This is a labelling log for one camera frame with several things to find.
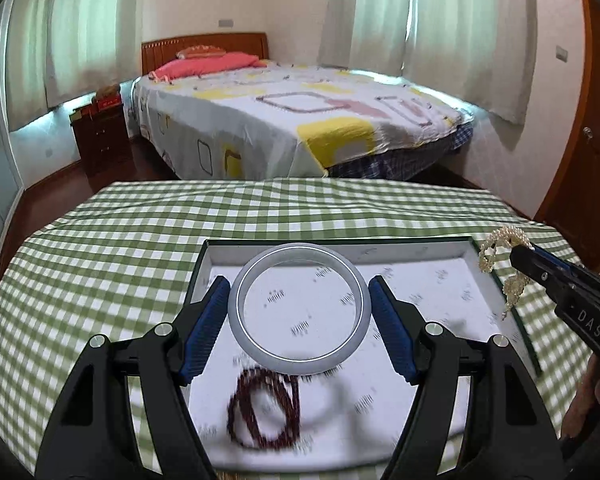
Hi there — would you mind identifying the pale green window curtain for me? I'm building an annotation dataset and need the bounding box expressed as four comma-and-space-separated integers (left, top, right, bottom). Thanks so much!
319, 0, 414, 72
404, 0, 539, 126
5, 0, 147, 134

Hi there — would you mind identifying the green checkered tablecloth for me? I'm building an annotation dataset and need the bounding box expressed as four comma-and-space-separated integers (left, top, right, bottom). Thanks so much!
0, 177, 600, 480

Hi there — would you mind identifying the red pillow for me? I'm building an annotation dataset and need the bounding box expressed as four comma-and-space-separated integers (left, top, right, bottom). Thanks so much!
149, 52, 261, 82

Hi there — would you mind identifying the red box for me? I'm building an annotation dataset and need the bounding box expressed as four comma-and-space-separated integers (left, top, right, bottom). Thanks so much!
92, 85, 124, 112

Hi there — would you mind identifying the cream pearl necklace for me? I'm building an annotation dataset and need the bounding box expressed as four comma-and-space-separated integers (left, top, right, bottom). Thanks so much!
477, 226, 534, 322

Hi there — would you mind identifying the white tray box green rim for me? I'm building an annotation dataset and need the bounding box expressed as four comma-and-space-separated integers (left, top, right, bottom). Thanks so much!
187, 236, 542, 473

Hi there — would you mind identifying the person's right hand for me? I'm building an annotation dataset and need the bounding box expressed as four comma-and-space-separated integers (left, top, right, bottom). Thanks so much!
561, 357, 600, 441

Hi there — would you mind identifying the dark wooden nightstand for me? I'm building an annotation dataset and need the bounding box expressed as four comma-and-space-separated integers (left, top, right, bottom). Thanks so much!
72, 105, 132, 177

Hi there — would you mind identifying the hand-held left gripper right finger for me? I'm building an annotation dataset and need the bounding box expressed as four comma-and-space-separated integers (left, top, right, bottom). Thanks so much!
367, 275, 567, 480

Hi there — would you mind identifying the wooden bed headboard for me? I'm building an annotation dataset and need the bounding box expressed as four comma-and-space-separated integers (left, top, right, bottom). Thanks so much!
141, 32, 271, 77

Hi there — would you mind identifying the dark red bead bracelet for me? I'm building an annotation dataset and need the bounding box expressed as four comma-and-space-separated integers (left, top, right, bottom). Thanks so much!
226, 366, 304, 453

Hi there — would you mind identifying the small patterned pillow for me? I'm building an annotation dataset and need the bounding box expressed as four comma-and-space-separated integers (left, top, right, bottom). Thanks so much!
176, 45, 227, 60

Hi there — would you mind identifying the brown wooden door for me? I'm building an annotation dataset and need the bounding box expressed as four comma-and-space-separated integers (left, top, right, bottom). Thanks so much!
534, 0, 600, 281

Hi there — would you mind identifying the patterned white bedsheet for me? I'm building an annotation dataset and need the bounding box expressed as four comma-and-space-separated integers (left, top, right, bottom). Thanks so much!
130, 60, 476, 179

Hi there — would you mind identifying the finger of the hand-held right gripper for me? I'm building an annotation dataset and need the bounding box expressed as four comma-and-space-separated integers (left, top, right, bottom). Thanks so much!
531, 243, 600, 282
510, 243, 572, 307

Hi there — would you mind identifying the white jade bangle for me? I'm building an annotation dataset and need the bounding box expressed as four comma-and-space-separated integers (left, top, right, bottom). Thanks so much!
228, 243, 368, 375

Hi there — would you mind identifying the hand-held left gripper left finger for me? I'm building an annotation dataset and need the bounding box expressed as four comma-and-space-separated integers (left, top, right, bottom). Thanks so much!
35, 276, 231, 480

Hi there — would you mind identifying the blue plaid mattress cover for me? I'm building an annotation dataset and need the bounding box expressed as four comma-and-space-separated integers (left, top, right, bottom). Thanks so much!
329, 124, 474, 182

